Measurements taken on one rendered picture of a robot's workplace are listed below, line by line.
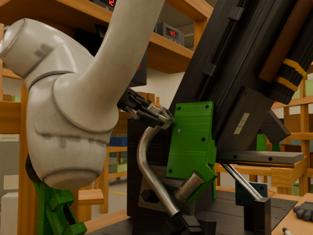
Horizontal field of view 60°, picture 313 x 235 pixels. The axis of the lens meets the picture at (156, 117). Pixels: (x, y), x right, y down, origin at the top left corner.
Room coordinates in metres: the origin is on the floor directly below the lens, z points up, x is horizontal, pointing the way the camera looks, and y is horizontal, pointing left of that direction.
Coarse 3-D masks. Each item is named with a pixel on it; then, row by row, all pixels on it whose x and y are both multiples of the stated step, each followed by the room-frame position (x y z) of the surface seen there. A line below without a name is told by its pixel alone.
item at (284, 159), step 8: (224, 152) 0.80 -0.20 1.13; (232, 152) 0.80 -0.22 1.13; (240, 152) 0.80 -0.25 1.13; (248, 152) 0.80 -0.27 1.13; (256, 152) 0.80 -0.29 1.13; (264, 152) 0.80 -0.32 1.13; (272, 152) 0.80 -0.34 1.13; (280, 152) 0.80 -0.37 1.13; (288, 152) 0.80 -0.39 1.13; (296, 152) 0.80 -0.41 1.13; (216, 160) 0.80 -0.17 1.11; (224, 160) 0.78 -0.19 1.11; (232, 160) 0.77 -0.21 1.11; (240, 160) 0.75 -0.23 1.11; (248, 160) 0.74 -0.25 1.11; (256, 160) 0.73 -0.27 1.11; (264, 160) 0.72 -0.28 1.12; (272, 160) 0.70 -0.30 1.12; (280, 160) 0.69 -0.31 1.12; (288, 160) 0.68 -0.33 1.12; (296, 160) 0.70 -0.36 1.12
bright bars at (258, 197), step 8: (232, 168) 0.81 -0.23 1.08; (232, 176) 0.78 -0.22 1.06; (240, 176) 0.80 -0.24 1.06; (240, 184) 0.77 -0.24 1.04; (248, 184) 0.78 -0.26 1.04; (248, 192) 0.76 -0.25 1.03; (256, 192) 0.77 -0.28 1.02; (256, 200) 0.73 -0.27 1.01; (264, 200) 0.73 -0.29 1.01; (256, 208) 0.73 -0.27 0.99; (264, 208) 0.72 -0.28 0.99; (256, 216) 0.73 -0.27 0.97; (264, 216) 0.72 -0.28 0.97; (256, 224) 0.73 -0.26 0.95; (264, 224) 0.72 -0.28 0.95; (256, 232) 0.73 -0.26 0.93; (264, 232) 0.72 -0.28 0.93
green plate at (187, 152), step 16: (176, 112) 0.77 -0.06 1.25; (192, 112) 0.74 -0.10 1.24; (208, 112) 0.71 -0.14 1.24; (176, 128) 0.76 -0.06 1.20; (192, 128) 0.73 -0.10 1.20; (208, 128) 0.70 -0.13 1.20; (176, 144) 0.74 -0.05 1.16; (192, 144) 0.71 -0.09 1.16; (208, 144) 0.69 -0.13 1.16; (176, 160) 0.73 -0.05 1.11; (192, 160) 0.70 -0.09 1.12; (208, 160) 0.72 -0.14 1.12; (176, 176) 0.72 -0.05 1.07
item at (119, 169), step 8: (144, 96) 7.26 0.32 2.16; (152, 96) 7.57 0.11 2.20; (152, 104) 7.37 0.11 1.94; (160, 104) 7.70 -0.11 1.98; (120, 136) 6.99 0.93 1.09; (112, 144) 6.67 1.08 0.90; (120, 144) 6.50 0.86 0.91; (120, 152) 6.99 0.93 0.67; (120, 160) 6.99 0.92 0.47; (112, 168) 6.20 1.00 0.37; (120, 168) 6.39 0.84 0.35; (112, 176) 6.07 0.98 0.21; (120, 176) 6.29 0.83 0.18; (96, 184) 5.73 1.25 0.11
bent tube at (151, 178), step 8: (168, 112) 0.76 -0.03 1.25; (152, 128) 0.75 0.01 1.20; (160, 128) 0.75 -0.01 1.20; (144, 136) 0.76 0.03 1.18; (152, 136) 0.76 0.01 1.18; (144, 144) 0.76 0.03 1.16; (144, 152) 0.76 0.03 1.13; (144, 160) 0.75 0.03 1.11; (144, 168) 0.73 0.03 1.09; (144, 176) 0.73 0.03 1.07; (152, 176) 0.71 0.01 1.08; (152, 184) 0.70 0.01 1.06; (160, 184) 0.70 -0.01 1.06; (160, 192) 0.68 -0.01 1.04; (160, 200) 0.68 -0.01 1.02; (168, 200) 0.67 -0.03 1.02; (168, 208) 0.66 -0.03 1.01; (176, 208) 0.65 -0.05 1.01; (176, 216) 0.67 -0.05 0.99
